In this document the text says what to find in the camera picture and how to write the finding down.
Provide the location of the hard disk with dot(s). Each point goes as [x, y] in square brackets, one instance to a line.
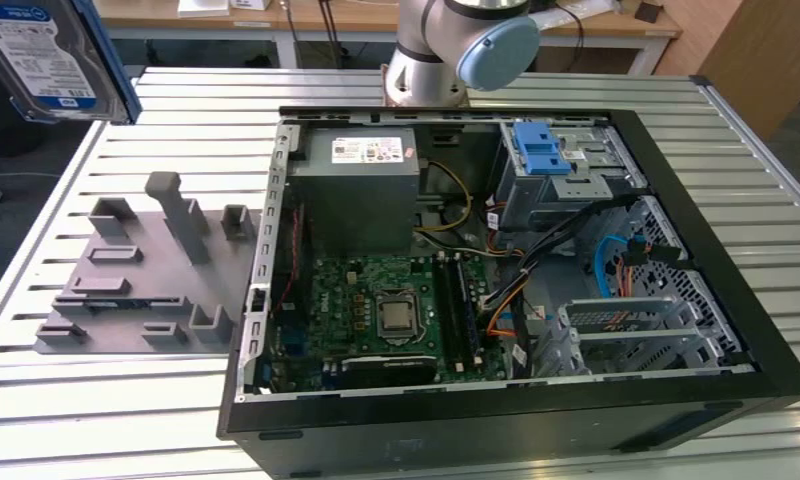
[46, 60]

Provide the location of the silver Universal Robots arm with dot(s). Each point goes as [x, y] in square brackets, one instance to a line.
[433, 75]

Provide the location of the metal disk bay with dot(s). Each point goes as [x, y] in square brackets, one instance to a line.
[629, 332]

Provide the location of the grey power supply unit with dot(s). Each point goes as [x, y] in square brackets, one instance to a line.
[346, 210]

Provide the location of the green motherboard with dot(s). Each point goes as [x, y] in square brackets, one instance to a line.
[336, 300]

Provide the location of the silver CPU in socket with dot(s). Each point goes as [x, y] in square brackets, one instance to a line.
[397, 318]

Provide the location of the RAM stick in slot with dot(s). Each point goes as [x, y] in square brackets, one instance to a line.
[469, 310]

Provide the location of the black graphics card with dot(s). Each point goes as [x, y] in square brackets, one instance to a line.
[386, 370]

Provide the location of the metal optical drive cage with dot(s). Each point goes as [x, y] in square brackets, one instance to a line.
[573, 195]

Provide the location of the blue plastic drive latch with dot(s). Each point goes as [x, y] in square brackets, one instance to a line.
[540, 147]

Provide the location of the black open PC case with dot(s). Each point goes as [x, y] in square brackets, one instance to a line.
[440, 430]

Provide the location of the grey plastic parts rack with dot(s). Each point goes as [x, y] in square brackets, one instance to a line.
[146, 280]

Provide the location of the RAM stick in rack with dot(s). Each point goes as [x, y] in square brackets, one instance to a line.
[115, 303]

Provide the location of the wooden desk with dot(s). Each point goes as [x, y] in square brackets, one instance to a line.
[239, 22]

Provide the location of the small white box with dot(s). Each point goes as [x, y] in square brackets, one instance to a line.
[249, 4]

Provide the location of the small black object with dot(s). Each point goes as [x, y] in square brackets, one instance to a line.
[649, 12]

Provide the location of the wooden cabinet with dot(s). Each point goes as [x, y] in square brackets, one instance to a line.
[760, 50]

